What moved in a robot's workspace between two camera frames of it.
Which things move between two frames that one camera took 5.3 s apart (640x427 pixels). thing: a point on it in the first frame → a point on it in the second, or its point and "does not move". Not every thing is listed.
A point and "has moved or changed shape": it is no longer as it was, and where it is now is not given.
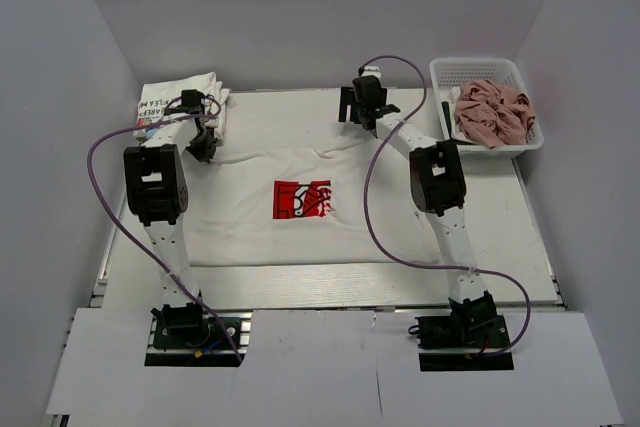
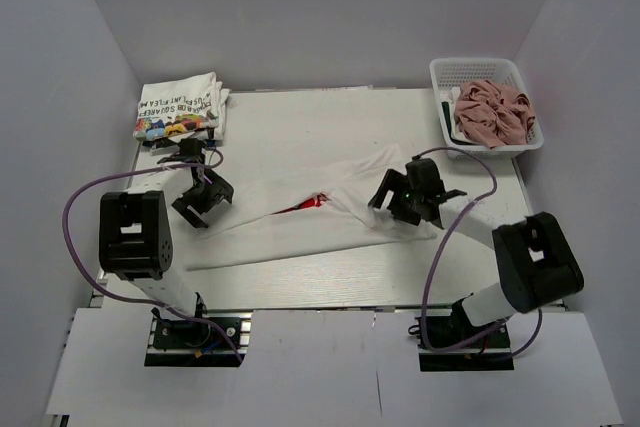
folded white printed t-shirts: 157,98 does not move
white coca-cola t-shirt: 299,206 has moved or changed shape
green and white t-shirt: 449,100 does not move
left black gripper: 207,152 → 218,189
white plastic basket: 485,106 does not move
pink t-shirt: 492,115 does not move
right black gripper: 348,98 → 396,182
